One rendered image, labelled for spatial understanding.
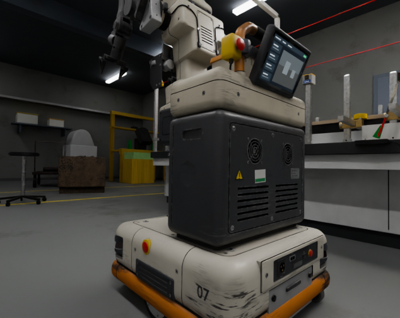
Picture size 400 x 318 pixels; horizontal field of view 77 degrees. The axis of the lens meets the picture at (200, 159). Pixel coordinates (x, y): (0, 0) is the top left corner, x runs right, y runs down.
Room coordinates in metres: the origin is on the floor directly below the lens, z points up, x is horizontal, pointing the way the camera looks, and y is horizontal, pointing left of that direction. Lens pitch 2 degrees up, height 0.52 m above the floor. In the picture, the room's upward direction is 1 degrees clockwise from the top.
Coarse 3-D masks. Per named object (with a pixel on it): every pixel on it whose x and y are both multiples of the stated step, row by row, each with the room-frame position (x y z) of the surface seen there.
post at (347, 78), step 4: (344, 76) 1.68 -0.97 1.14; (348, 76) 1.66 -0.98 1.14; (344, 80) 1.68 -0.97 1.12; (348, 80) 1.66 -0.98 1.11; (344, 84) 1.68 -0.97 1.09; (348, 84) 1.66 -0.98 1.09; (344, 88) 1.68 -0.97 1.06; (348, 88) 1.66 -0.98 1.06; (344, 92) 1.68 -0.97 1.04; (348, 92) 1.66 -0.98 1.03; (344, 96) 1.68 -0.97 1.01; (348, 96) 1.66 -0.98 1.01; (344, 100) 1.68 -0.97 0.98; (348, 100) 1.66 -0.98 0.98; (344, 104) 1.68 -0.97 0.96; (348, 104) 1.66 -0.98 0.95; (344, 108) 1.68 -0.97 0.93; (348, 108) 1.66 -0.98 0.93; (344, 112) 1.68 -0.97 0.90; (348, 112) 1.66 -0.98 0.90; (348, 116) 1.66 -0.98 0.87; (348, 128) 1.66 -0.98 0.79; (344, 132) 1.68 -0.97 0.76; (348, 132) 1.66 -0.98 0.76; (344, 136) 1.68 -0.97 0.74; (348, 136) 1.66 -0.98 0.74
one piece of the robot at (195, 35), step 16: (176, 16) 1.05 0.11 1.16; (192, 16) 1.06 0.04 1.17; (208, 16) 1.14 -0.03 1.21; (176, 32) 1.08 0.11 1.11; (192, 32) 1.07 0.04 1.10; (208, 32) 1.12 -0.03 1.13; (176, 48) 1.14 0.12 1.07; (192, 48) 1.06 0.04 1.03; (208, 48) 1.11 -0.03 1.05; (176, 64) 1.16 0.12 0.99; (192, 64) 1.12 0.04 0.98; (208, 64) 1.18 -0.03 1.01
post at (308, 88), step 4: (308, 84) 1.86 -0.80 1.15; (308, 88) 1.86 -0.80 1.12; (308, 92) 1.85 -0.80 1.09; (308, 96) 1.85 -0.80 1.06; (308, 100) 1.85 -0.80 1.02; (308, 104) 1.85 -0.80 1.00; (308, 108) 1.85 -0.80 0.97; (308, 112) 1.85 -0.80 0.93; (308, 116) 1.85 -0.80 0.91; (308, 120) 1.85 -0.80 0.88; (308, 124) 1.85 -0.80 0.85; (308, 128) 1.85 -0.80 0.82; (308, 132) 1.85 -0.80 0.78; (308, 136) 1.85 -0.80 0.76; (308, 140) 1.85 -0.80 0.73
